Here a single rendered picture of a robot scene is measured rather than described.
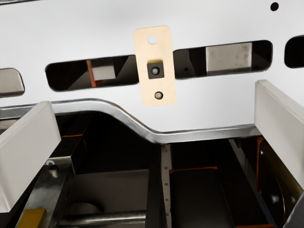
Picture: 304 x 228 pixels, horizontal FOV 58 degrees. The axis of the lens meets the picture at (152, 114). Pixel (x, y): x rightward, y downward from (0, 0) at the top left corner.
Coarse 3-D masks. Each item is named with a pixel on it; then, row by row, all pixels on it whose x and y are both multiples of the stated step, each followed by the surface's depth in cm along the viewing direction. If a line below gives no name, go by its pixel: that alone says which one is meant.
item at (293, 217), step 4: (300, 196) 8; (300, 200) 7; (296, 204) 7; (300, 204) 7; (296, 208) 7; (300, 208) 7; (292, 212) 7; (296, 212) 7; (300, 212) 7; (292, 216) 7; (296, 216) 7; (300, 216) 7; (288, 220) 7; (292, 220) 7; (296, 220) 7; (300, 220) 7; (288, 224) 7; (292, 224) 7; (296, 224) 7; (300, 224) 7
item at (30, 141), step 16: (32, 112) 16; (48, 112) 17; (16, 128) 14; (32, 128) 15; (48, 128) 17; (0, 144) 12; (16, 144) 13; (32, 144) 15; (48, 144) 17; (0, 160) 12; (16, 160) 13; (32, 160) 15; (0, 176) 12; (16, 176) 13; (32, 176) 15; (0, 192) 12; (16, 192) 13; (0, 208) 12
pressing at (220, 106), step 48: (0, 0) 27; (48, 0) 27; (96, 0) 27; (144, 0) 27; (192, 0) 27; (240, 0) 26; (288, 0) 26; (0, 48) 29; (48, 48) 29; (96, 48) 29; (192, 48) 28; (0, 96) 31; (48, 96) 31; (96, 96) 31; (192, 96) 30; (240, 96) 30
